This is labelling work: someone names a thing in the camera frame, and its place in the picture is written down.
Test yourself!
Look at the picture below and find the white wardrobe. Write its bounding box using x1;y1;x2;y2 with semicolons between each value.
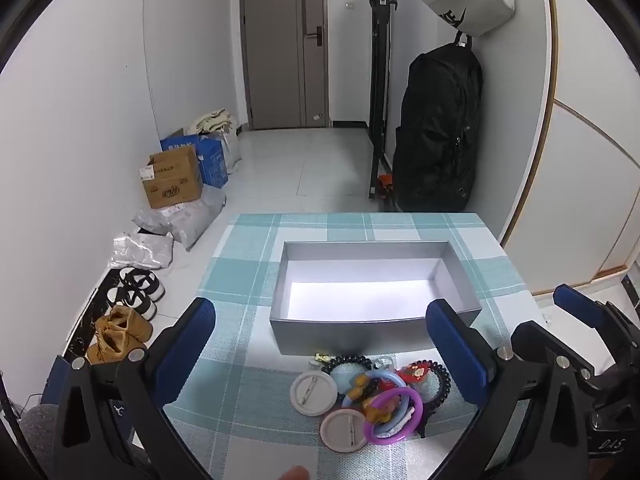
500;0;640;296

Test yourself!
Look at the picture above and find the white plastic bag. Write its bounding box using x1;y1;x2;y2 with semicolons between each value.
215;127;242;173

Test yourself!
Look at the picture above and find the grey door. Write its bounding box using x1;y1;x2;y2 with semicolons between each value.
239;0;333;132

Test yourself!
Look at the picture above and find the pale blue ring bracelet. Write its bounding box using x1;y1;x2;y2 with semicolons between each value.
370;400;423;437

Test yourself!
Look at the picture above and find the dark blue shoe box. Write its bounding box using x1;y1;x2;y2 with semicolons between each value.
42;355;68;406

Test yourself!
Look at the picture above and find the grey round stool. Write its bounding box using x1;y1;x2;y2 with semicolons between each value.
20;404;63;480

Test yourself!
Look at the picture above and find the blue cardboard box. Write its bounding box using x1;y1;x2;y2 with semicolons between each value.
160;128;228;189

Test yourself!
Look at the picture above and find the large grey parcel bag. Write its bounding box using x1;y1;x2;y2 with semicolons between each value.
132;191;227;251

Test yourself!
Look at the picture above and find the white round badge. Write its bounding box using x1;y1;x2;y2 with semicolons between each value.
291;371;337;415
320;408;371;453

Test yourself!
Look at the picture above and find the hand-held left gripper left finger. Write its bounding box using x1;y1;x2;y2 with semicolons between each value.
52;296;217;480

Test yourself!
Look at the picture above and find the teal plaid tablecloth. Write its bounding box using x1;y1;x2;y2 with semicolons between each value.
165;212;546;480

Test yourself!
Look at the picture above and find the black metal rack frame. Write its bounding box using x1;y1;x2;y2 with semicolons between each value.
367;0;401;201

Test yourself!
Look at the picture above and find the grey box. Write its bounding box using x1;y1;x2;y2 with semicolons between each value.
270;240;484;356

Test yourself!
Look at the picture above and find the black backpack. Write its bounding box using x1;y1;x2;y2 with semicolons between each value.
391;31;484;212

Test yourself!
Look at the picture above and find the tan boot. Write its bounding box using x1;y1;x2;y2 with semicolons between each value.
107;305;154;342
86;330;148;365

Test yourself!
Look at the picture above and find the small grey parcel bag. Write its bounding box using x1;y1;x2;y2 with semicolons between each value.
109;232;175;271

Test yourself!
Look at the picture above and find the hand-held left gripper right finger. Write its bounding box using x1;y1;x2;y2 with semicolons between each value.
426;299;596;480

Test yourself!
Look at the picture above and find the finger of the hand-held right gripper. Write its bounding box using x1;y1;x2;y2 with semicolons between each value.
511;321;596;392
553;284;623;341

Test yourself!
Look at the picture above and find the red ornament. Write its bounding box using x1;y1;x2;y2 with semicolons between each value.
397;362;431;386

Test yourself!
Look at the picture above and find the brown cardboard box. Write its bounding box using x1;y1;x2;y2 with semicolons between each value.
139;146;204;209

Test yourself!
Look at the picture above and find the cream cloth pile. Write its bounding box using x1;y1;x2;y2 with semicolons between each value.
188;108;237;136

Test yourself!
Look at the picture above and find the purple ring bracelet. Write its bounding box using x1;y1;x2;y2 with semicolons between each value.
362;387;424;445

